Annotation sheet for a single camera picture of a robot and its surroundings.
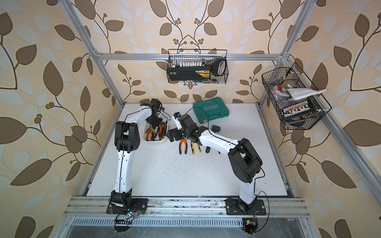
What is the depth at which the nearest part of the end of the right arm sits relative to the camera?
0.65 meters

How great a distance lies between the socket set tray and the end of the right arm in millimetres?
411

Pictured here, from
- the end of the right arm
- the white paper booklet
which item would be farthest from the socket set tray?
the end of the right arm

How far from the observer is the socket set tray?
0.65 m

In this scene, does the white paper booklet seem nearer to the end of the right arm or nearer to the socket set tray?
the socket set tray
